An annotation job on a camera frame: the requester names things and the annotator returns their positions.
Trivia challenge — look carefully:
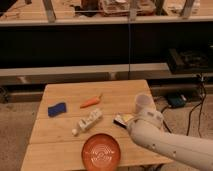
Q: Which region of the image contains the translucent plastic cup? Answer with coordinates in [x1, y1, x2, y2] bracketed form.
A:
[135, 93, 152, 113]

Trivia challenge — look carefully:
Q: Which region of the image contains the black power adapter box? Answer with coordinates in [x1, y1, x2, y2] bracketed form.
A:
[166, 93, 186, 108]

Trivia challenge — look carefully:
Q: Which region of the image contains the cluttered tray on bench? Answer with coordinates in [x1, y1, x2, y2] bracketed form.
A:
[99, 0, 156, 15]

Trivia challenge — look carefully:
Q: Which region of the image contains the orange ceramic bowl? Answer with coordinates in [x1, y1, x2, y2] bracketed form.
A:
[81, 133, 121, 171]

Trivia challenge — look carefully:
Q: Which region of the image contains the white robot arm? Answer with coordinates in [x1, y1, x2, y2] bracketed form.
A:
[127, 108, 213, 171]

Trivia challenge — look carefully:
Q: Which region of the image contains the black floor cable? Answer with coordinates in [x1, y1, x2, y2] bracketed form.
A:
[160, 74, 213, 138]

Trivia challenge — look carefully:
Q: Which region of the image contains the orange toy carrot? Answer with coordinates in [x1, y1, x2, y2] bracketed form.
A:
[80, 95, 102, 108]

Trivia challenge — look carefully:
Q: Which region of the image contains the dark case on shelf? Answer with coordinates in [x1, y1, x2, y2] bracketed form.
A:
[167, 49, 213, 74]

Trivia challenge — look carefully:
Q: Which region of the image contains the white plastic bottle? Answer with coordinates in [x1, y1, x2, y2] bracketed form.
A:
[72, 108, 103, 136]

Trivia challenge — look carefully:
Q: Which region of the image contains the blue sponge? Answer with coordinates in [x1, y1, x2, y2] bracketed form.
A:
[48, 102, 67, 117]

